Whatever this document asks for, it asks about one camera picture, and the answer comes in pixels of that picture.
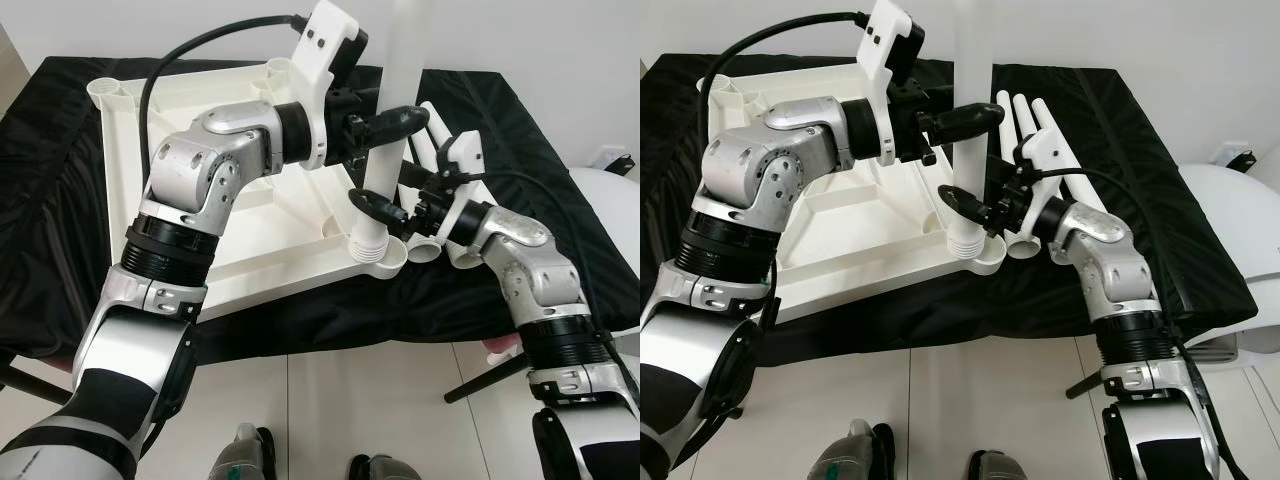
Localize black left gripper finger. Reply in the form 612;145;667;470
365;105;431;142
928;100;1006;140

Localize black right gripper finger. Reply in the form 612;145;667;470
350;189;411;227
938;185;1001;226

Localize white plastic children table top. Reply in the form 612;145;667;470
700;58;1006;326
88;57;411;323

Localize black cloth table cover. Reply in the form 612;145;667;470
640;55;1259;351
0;55;641;361

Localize black metal table leg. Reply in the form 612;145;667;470
443;350;531;404
1065;370;1106;401
0;365;73;406

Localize white dome appliance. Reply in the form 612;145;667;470
1180;160;1280;376
568;165;641;276

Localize grey robot right foot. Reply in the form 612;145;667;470
965;450;1021;480
347;455;416;480

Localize grey robot foot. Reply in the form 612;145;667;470
808;418;894;480
208;422;276;480
347;455;416;480
965;450;1021;480

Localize grey robot left foot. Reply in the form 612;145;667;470
808;418;894;480
208;422;276;480

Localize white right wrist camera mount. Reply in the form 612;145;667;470
1018;128;1069;246
430;130;491;246

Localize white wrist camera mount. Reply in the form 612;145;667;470
855;0;926;166
430;130;491;246
290;0;371;171
1018;128;1069;246

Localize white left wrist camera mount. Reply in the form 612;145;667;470
855;0;926;166
290;0;371;171

